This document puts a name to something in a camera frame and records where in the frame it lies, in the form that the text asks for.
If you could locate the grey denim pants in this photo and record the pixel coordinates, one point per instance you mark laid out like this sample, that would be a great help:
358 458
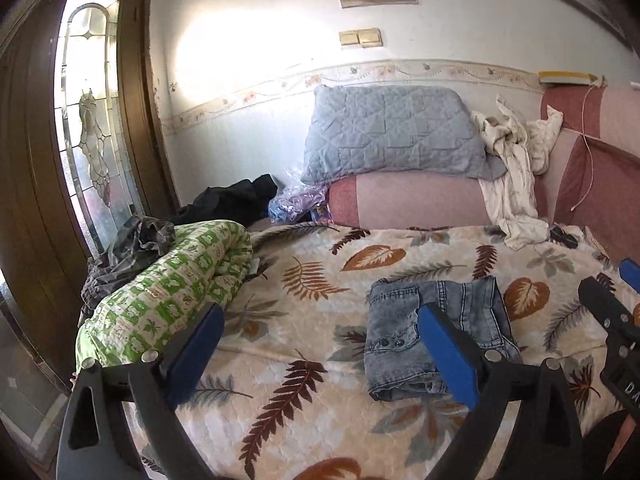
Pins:
427 337

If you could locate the pink red sofa backrest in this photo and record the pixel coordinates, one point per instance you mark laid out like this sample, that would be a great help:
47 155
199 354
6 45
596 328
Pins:
593 177

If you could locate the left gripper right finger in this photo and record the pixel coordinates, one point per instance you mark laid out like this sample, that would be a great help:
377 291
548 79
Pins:
545 442

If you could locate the gold wall switch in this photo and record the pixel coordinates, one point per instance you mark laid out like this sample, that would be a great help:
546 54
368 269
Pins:
365 38

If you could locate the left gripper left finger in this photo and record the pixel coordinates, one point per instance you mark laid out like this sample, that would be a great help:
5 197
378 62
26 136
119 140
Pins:
96 442

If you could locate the grey quilted pillow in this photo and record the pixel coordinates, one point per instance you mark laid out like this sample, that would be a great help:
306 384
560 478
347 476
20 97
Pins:
355 130

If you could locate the black clothing pile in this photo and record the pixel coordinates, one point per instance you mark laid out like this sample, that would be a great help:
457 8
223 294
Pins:
244 202

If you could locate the dark grey jacket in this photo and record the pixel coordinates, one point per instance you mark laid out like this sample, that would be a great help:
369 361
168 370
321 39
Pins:
138 243

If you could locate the pink bolster cushion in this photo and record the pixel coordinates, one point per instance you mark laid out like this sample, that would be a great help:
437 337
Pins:
408 199

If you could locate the wooden door with glass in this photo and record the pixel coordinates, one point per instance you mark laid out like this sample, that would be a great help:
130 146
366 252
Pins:
81 151

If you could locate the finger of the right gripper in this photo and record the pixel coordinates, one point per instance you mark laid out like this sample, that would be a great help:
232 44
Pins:
630 273
610 313

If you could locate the yellow book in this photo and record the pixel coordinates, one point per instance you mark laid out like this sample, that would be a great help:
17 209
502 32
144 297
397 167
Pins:
571 78

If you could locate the leaf pattern bed blanket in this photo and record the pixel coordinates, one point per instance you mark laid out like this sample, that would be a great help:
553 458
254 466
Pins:
321 372

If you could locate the black sunglasses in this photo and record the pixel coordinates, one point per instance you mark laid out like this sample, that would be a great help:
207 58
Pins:
559 236

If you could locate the cream printed garment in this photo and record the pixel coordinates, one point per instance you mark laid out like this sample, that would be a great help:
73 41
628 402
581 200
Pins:
524 148

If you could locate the green white folded quilt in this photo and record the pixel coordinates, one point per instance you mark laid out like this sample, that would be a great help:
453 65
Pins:
206 265

